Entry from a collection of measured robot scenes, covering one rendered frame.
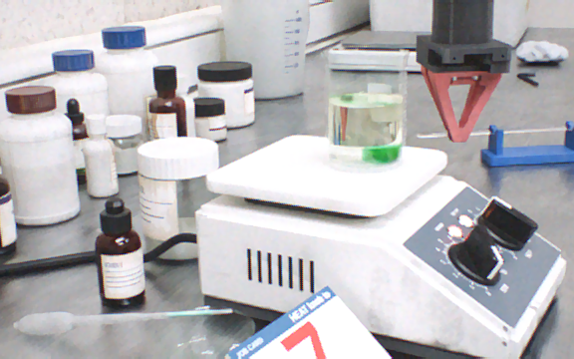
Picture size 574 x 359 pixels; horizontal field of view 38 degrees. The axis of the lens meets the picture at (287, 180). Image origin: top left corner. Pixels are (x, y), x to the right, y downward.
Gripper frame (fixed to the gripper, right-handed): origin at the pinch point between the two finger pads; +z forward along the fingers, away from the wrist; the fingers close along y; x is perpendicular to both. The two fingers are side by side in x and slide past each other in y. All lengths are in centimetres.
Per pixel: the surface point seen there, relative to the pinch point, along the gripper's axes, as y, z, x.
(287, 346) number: 40.8, 0.0, -21.3
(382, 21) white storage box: -82, -2, 10
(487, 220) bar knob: 31.4, -2.4, -7.9
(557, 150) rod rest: 0.4, 2.2, 10.1
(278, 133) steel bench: -16.5, 3.1, -16.5
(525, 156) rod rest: 1.6, 2.3, 6.4
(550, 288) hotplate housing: 34.3, 1.0, -4.9
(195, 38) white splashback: -40.7, -5.3, -25.7
